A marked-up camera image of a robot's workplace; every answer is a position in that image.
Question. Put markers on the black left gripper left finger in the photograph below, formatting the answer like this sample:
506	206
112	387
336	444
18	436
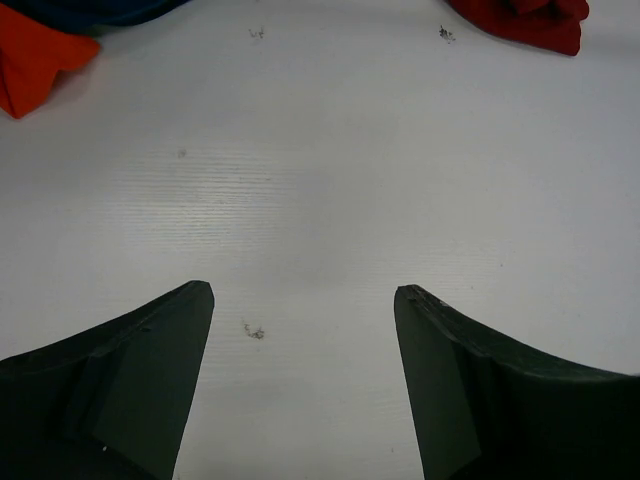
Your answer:
111	402

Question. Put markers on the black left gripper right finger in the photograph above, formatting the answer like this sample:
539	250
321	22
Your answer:
486	406

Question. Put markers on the red t-shirt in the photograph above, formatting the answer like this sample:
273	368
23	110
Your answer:
552	25

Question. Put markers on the orange t-shirt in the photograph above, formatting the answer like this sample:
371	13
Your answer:
32	56

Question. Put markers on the navy blue t-shirt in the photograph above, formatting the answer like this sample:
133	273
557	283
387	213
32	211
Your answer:
79	15

